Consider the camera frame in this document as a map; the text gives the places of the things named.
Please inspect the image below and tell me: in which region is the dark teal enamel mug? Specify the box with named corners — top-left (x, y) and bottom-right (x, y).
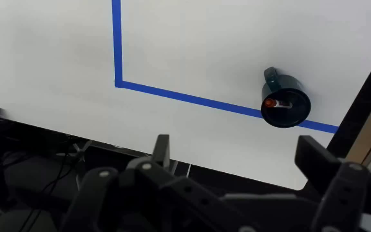
top-left (260, 66), bottom-right (312, 129)

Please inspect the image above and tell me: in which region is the blue tape line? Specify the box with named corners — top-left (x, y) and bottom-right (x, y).
top-left (111, 0), bottom-right (339, 135)

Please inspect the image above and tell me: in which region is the black cable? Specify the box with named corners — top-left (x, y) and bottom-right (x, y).
top-left (19, 141), bottom-right (90, 232)

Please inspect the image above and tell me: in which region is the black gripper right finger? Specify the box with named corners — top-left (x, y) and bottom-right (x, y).
top-left (294, 135), bottom-right (371, 232)

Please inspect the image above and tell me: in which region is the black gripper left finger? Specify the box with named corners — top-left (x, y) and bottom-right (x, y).
top-left (61, 135), bottom-right (255, 232)

